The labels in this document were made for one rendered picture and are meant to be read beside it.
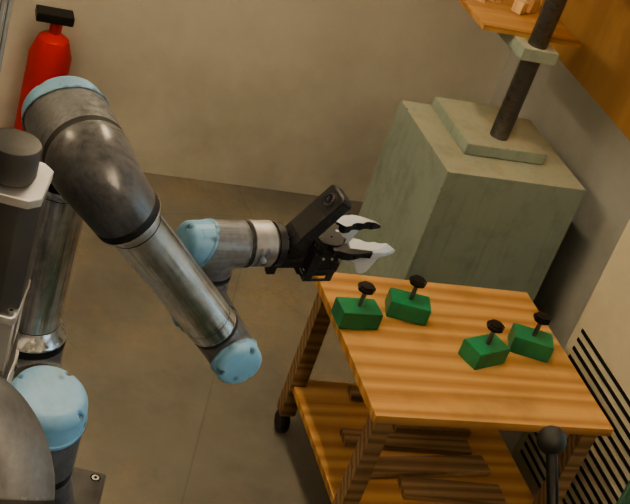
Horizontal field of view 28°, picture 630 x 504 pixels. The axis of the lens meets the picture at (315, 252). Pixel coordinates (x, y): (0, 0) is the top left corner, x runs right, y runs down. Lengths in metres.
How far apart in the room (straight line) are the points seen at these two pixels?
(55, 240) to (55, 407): 0.24
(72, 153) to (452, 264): 2.36
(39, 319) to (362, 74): 2.83
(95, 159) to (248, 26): 2.78
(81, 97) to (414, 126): 2.27
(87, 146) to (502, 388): 1.74
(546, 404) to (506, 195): 0.84
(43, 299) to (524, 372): 1.67
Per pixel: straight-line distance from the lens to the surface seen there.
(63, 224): 1.77
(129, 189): 1.62
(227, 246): 1.90
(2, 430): 1.17
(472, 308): 3.38
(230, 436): 3.49
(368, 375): 2.97
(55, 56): 4.13
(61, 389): 1.84
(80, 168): 1.61
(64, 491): 1.92
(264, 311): 4.01
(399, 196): 3.90
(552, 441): 1.47
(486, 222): 3.79
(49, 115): 1.69
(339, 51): 4.47
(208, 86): 4.43
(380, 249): 2.02
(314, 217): 1.95
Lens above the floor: 2.22
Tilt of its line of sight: 30 degrees down
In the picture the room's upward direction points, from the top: 20 degrees clockwise
